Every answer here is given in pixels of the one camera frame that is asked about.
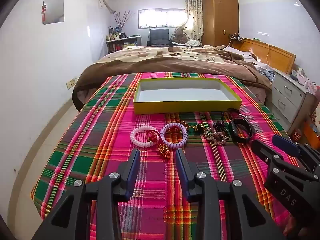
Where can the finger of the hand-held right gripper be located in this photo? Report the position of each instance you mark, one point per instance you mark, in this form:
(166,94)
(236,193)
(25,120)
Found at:
(265,152)
(286,145)

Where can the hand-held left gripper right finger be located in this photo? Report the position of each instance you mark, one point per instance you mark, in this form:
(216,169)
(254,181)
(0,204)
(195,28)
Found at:
(182,175)

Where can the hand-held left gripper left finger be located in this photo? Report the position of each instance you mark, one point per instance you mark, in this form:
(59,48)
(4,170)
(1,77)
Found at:
(133,175)

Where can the black wrist band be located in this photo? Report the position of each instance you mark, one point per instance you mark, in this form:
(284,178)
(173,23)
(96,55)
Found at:
(237,136)

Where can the yellow shallow cardboard box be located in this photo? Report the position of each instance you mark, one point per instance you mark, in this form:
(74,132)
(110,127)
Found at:
(175,106)

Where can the small red box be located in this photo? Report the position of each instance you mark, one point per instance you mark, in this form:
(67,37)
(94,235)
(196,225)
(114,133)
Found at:
(297,135)

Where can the orange box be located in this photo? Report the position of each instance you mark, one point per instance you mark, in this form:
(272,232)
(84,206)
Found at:
(311,136)

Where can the white red printed box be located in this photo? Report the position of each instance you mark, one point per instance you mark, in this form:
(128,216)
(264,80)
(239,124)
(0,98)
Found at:
(316,117)

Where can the grey nightstand with drawers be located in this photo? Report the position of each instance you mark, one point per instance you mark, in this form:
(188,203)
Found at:
(287,97)

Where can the pink green plaid cloth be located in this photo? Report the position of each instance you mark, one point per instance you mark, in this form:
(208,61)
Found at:
(100,135)

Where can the clutter of small boxes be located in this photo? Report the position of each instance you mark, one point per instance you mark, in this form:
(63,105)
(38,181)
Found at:
(303,77)

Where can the blue white printed cloth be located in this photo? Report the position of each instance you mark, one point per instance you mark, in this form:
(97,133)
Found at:
(266,71)

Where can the wooden bed headboard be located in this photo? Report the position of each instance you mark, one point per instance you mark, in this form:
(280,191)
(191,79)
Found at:
(272,53)

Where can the white bedding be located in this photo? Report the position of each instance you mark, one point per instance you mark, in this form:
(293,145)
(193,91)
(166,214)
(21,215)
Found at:
(237,52)

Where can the brown patterned blanket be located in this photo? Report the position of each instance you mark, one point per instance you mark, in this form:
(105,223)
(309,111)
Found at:
(162,65)

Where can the power strip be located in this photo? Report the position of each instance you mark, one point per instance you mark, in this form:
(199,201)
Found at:
(236,37)

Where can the white side desk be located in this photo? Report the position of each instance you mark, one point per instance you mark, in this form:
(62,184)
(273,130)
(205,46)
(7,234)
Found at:
(125,43)

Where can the brown teddy bear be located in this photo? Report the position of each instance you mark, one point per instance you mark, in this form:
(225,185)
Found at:
(179,36)

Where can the black armchair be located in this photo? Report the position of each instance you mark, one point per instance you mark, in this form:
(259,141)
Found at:
(158,36)

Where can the group of bottles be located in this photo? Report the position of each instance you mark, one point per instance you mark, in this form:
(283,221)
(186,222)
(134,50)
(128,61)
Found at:
(115,35)

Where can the wooden wardrobe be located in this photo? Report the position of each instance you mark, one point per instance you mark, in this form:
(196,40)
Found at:
(220,15)

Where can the bare decorative branches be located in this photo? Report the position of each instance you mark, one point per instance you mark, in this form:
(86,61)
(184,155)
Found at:
(121,20)

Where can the dotted curtain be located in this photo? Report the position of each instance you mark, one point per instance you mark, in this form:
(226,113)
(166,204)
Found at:
(193,12)

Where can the window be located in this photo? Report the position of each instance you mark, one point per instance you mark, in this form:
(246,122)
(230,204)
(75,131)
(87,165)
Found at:
(160,17)

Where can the grey insulated pipe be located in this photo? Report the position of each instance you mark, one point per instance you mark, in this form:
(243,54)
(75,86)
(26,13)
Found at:
(106,1)

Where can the red knot ornament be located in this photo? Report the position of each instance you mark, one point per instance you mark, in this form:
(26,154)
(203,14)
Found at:
(44,12)

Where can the wall socket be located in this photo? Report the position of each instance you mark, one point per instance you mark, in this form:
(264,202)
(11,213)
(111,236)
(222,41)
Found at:
(71,83)

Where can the wall mirror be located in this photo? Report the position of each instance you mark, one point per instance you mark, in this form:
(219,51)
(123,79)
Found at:
(53,11)

